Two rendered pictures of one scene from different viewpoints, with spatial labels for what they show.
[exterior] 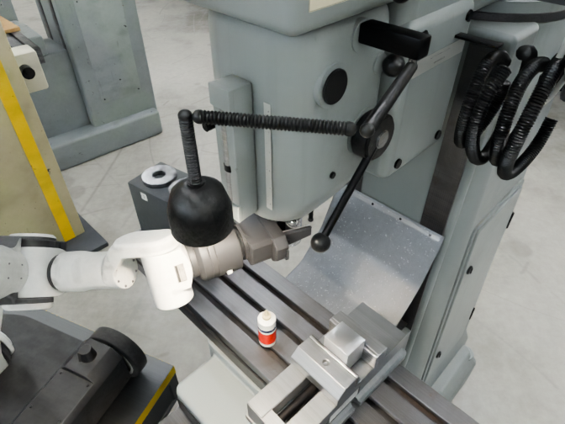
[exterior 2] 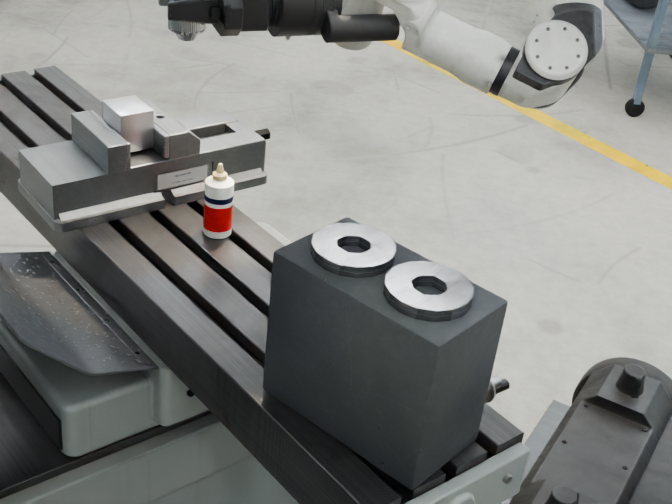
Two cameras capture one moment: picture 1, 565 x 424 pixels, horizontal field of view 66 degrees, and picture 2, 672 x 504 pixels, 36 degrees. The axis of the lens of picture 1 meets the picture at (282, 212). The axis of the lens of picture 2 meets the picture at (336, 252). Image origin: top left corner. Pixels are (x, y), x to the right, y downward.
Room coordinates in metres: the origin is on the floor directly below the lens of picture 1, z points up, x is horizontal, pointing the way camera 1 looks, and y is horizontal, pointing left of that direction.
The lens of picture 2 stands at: (1.80, 0.28, 1.65)
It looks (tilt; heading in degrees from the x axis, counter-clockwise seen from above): 31 degrees down; 184
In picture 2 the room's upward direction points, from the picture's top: 7 degrees clockwise
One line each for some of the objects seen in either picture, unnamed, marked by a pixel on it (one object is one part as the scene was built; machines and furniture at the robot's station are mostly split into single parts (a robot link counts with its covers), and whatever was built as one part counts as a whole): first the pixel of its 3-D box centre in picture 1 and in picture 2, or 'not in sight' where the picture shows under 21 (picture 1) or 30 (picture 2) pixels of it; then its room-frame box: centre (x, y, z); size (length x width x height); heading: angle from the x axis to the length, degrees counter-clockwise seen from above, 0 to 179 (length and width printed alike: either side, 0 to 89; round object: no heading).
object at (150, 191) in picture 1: (178, 210); (379, 342); (0.91, 0.28, 1.00); 0.22 x 0.12 x 0.20; 55
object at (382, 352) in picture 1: (331, 369); (146, 152); (0.47, -0.10, 0.96); 0.35 x 0.15 x 0.11; 133
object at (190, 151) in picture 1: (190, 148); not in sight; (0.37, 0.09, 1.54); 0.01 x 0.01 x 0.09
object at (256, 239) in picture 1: (243, 241); (258, 3); (0.55, 0.07, 1.24); 0.13 x 0.12 x 0.10; 27
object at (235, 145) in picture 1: (235, 153); not in sight; (0.51, 0.06, 1.45); 0.04 x 0.04 x 0.21; 45
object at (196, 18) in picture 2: not in sight; (193, 11); (0.62, 0.00, 1.24); 0.06 x 0.02 x 0.03; 117
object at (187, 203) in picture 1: (198, 204); not in sight; (0.37, 0.09, 1.47); 0.07 x 0.07 x 0.06
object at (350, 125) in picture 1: (281, 123); not in sight; (0.36, 0.00, 1.58); 0.17 x 0.01 x 0.01; 81
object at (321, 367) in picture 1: (324, 368); (162, 128); (0.45, -0.08, 0.99); 0.12 x 0.06 x 0.04; 43
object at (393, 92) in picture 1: (392, 94); not in sight; (0.42, -0.11, 1.58); 0.17 x 0.01 x 0.01; 153
